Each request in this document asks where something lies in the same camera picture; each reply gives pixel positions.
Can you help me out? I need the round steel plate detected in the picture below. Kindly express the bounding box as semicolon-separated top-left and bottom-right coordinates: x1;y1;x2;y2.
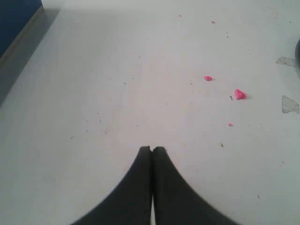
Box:
295;40;300;68

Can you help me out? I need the large pink dough crumb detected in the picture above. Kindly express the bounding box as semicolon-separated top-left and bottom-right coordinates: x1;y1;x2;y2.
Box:
234;89;247;100

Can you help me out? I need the clear tape scrap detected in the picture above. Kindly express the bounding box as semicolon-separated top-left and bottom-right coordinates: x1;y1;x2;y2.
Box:
281;95;300;114

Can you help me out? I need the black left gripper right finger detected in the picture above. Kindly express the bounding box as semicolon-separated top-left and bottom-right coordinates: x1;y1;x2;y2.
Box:
152;147;236;225

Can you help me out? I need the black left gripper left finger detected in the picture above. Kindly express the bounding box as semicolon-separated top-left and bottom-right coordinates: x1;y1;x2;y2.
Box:
74;146;153;225

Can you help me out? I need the small pink dough crumb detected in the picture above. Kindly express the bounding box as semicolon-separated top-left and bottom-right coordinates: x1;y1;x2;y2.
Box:
203;76;213;81

